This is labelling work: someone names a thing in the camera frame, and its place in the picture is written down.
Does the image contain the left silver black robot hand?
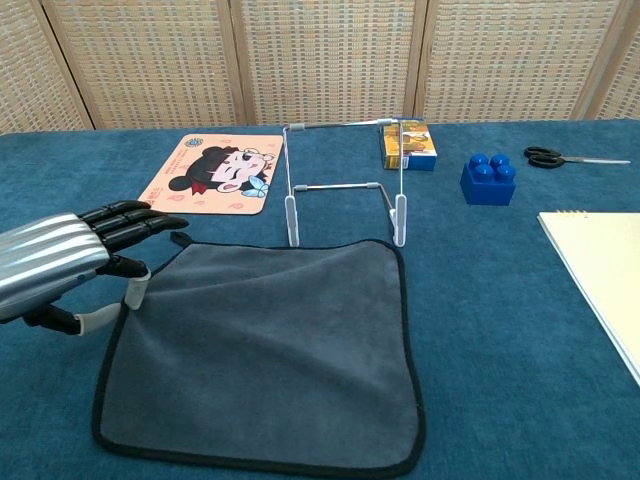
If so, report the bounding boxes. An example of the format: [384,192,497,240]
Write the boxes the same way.
[0,199,190,337]

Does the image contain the grey and blue cloth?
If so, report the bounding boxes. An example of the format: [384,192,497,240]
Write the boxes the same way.
[91,231,427,480]

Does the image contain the pink cartoon girl mouse pad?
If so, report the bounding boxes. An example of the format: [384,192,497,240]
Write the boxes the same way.
[136,132,285,217]

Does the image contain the woven bamboo folding screen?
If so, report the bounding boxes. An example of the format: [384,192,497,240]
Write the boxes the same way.
[0,0,640,134]

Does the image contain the yellow orange card box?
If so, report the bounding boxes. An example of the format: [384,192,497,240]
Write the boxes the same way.
[380,118,438,173]

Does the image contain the blue building block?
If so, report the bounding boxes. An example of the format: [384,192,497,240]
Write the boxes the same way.
[459,151,517,207]

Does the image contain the blue felt table cover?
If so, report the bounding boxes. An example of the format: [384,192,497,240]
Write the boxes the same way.
[0,118,640,480]

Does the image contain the white wire book stand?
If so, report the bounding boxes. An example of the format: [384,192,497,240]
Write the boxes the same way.
[282,117,409,249]

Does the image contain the black handled scissors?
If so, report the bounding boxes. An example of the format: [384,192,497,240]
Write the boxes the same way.
[523,145,632,170]

